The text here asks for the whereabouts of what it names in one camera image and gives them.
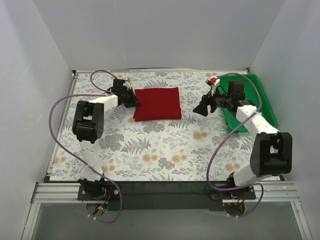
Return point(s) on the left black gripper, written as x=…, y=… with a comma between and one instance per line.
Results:
x=129, y=99

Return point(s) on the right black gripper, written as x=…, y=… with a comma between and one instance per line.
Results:
x=208, y=103

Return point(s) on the red t shirt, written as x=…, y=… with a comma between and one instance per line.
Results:
x=158, y=104

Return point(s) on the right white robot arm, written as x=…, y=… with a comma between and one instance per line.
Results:
x=271, y=154

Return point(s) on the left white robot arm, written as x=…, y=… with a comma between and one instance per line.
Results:
x=88, y=127

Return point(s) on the floral patterned table mat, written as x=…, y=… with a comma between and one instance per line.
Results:
x=193, y=148

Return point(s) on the green plastic tray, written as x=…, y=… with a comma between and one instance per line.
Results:
x=253, y=114

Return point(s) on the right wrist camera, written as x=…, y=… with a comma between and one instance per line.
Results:
x=213, y=82

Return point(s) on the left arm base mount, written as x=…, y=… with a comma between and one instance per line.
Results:
x=98, y=194

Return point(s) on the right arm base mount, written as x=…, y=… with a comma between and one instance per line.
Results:
x=225, y=195

